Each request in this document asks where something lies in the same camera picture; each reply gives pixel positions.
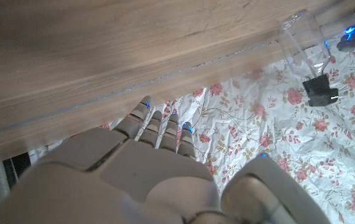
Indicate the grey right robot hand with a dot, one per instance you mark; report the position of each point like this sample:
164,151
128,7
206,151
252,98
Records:
133,180

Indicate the clear spray bottle black trigger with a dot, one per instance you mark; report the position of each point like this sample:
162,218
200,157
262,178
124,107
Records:
320,90

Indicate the floral backdrop cloth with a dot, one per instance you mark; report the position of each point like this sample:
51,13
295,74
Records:
289,140

